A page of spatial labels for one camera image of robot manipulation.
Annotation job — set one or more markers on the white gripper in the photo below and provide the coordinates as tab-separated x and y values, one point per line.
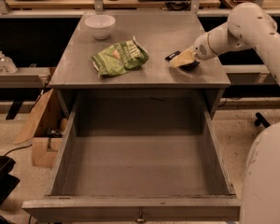
202	50

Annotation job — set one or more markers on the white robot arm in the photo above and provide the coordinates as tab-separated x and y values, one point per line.
248	26

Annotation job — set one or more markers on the open grey top drawer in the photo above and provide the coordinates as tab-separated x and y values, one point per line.
126	152

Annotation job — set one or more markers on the brown cardboard box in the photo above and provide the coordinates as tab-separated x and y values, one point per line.
44	130

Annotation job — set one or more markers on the clear sanitizer bottle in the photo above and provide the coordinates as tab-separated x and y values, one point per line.
7	64

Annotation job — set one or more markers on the green chip bag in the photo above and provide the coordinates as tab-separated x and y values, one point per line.
120	58

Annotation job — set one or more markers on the black bin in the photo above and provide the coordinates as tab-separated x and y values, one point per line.
7	181

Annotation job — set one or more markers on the white ceramic bowl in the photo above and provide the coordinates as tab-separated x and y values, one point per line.
101	26

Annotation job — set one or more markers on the brass drawer knob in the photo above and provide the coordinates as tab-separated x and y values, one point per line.
140	219

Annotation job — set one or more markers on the dark blue rxbar wrapper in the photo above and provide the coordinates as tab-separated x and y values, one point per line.
173	55

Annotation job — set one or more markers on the grey wooden cabinet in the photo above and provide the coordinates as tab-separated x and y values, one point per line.
160	33

